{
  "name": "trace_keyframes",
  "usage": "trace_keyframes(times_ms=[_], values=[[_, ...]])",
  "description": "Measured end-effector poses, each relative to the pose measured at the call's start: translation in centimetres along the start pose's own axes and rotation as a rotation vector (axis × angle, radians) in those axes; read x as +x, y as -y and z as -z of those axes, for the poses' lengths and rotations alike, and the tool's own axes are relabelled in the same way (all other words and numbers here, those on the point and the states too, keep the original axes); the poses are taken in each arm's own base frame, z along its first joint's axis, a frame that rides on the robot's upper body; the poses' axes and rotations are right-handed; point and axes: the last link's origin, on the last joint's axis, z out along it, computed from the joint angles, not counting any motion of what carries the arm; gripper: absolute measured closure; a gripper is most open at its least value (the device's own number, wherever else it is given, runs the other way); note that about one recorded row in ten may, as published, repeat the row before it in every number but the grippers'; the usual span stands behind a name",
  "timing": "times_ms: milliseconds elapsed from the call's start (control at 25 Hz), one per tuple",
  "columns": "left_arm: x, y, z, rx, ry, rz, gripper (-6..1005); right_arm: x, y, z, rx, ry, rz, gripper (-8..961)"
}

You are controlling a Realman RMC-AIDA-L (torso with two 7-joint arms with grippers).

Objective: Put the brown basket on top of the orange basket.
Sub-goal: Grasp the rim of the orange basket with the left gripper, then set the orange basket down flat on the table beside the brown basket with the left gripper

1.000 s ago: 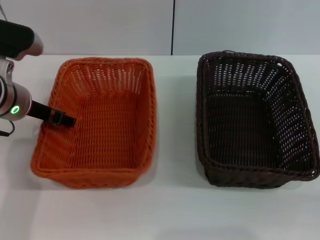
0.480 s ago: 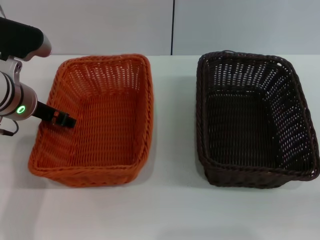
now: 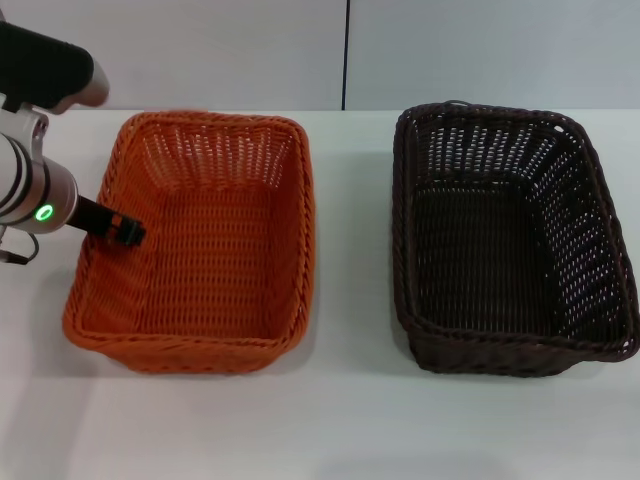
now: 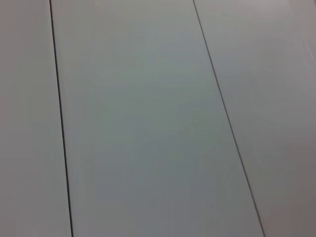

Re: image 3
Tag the dark brown woven basket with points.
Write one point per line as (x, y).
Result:
(475, 250)

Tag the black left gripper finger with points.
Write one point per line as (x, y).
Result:
(131, 231)

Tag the orange woven plastic basket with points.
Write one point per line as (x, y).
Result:
(215, 260)

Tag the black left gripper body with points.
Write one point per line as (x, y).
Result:
(95, 216)

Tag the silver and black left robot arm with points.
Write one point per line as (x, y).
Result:
(30, 170)

